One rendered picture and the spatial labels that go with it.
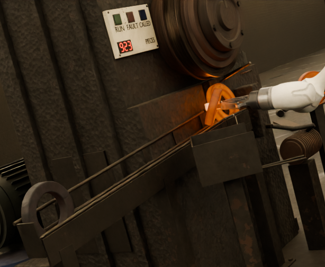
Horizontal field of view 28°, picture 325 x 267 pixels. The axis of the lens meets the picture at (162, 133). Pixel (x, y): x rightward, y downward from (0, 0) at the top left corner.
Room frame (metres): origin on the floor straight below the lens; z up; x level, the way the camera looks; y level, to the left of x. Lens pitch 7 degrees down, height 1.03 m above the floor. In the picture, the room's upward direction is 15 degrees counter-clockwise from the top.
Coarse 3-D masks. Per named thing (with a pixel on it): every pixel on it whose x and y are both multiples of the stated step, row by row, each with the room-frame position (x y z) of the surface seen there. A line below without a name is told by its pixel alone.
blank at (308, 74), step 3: (306, 72) 3.04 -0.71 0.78; (309, 72) 3.02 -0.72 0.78; (312, 72) 3.03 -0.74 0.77; (315, 72) 3.03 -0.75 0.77; (318, 72) 3.04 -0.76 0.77; (303, 75) 3.02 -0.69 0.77; (306, 75) 3.01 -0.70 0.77; (309, 75) 3.02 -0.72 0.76; (312, 75) 3.02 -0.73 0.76; (315, 75) 3.03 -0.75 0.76; (300, 78) 3.02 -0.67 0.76; (303, 78) 3.01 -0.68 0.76; (324, 93) 3.04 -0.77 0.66; (324, 96) 3.04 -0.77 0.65
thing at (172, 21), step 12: (168, 0) 2.64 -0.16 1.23; (168, 12) 2.62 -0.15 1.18; (180, 12) 2.62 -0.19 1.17; (168, 24) 2.62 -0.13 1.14; (180, 24) 2.60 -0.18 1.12; (168, 36) 2.63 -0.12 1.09; (180, 36) 2.59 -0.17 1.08; (180, 48) 2.62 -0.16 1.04; (192, 48) 2.63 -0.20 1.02; (180, 60) 2.66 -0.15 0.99; (192, 60) 2.62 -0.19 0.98; (192, 72) 2.70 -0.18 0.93; (204, 72) 2.67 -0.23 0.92; (216, 72) 2.73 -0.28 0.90; (228, 72) 2.80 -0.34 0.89
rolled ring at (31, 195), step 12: (36, 192) 1.89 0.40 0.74; (48, 192) 1.95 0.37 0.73; (60, 192) 1.96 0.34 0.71; (24, 204) 1.87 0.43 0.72; (36, 204) 1.88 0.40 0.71; (60, 204) 1.98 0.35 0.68; (72, 204) 1.99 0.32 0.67; (24, 216) 1.86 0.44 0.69; (36, 216) 1.87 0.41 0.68; (60, 216) 1.98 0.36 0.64
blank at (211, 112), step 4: (216, 88) 2.66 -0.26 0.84; (212, 92) 2.63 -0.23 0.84; (216, 92) 2.63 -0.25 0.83; (220, 92) 2.63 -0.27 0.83; (212, 96) 2.61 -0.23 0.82; (216, 96) 2.61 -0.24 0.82; (220, 96) 2.67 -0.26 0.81; (212, 100) 2.61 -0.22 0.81; (216, 100) 2.60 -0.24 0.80; (212, 104) 2.60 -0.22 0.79; (216, 104) 2.60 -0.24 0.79; (208, 108) 2.60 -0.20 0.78; (212, 108) 2.60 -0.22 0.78; (216, 108) 2.63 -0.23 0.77; (208, 112) 2.61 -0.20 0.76; (212, 112) 2.60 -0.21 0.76; (216, 112) 2.72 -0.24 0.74; (208, 116) 2.61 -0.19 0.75; (212, 116) 2.61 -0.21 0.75; (208, 120) 2.62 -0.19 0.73; (212, 120) 2.62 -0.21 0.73; (208, 124) 2.66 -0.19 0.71; (212, 124) 2.65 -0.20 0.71
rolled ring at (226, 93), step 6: (216, 84) 2.83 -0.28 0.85; (222, 84) 2.87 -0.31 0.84; (210, 90) 2.80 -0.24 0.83; (222, 90) 2.85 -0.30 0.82; (228, 90) 2.88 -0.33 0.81; (210, 96) 2.77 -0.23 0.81; (228, 96) 2.88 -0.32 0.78; (234, 96) 2.89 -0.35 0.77; (216, 114) 2.76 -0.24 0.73; (222, 114) 2.76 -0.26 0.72
